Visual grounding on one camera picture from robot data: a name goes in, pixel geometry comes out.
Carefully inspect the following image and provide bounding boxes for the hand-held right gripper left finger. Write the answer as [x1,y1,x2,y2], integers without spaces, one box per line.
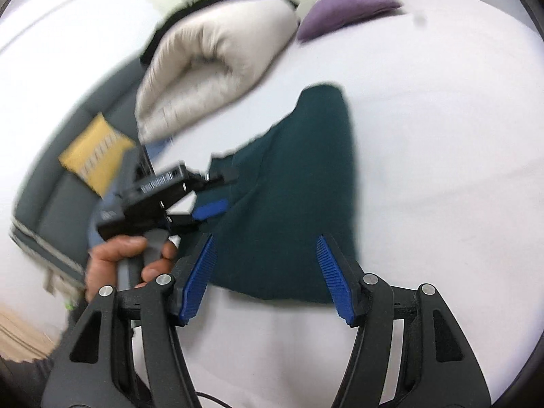
[40,232,217,408]

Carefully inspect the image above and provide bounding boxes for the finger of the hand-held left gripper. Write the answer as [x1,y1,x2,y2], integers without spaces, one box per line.
[187,167,239,192]
[168,199,229,235]

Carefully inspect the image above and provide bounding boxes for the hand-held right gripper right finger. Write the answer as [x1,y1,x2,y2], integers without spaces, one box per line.
[315,234,496,408]

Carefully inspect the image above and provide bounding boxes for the dark green sweater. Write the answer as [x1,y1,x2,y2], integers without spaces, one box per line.
[208,84,360,304]

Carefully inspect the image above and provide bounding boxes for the person's left hand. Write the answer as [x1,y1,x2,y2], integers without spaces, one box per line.
[85,236,177,302]

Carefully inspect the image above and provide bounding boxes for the yellow cushion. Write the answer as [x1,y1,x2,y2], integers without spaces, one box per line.
[58,112,137,198]

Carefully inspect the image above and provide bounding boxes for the grey upholstered headboard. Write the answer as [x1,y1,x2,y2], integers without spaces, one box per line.
[11,57,154,290]

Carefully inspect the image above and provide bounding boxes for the beige folded duvet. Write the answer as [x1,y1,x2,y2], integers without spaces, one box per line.
[135,0,300,143]

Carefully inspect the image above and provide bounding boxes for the bed with white sheet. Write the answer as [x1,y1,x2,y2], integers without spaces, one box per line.
[132,0,542,408]

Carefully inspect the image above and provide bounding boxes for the purple cushion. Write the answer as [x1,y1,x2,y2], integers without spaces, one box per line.
[296,0,402,43]

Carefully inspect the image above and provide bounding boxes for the black cable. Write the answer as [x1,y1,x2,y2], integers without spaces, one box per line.
[194,392,232,408]

